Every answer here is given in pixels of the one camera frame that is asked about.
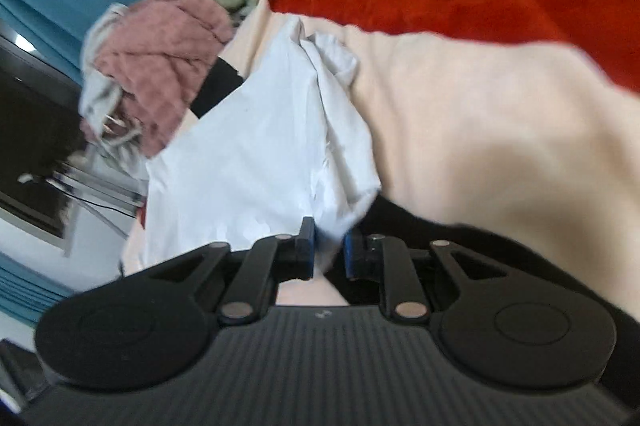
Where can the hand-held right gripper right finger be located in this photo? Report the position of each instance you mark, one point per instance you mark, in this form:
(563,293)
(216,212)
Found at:
(348,256)

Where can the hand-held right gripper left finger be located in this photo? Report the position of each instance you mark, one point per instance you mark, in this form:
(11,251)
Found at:
(311,251)

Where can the white garment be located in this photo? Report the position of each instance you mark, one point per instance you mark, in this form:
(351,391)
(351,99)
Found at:
(250,156)

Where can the striped blanket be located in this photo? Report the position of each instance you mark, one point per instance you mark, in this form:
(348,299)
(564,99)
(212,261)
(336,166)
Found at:
(475,131)

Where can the garment steamer stand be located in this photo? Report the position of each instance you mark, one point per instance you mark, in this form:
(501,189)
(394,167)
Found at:
(100,191)

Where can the pink fluffy blanket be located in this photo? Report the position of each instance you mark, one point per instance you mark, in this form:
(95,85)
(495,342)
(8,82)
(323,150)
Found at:
(155,56)

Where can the dark window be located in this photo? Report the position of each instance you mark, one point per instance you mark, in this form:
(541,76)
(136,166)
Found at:
(30,131)

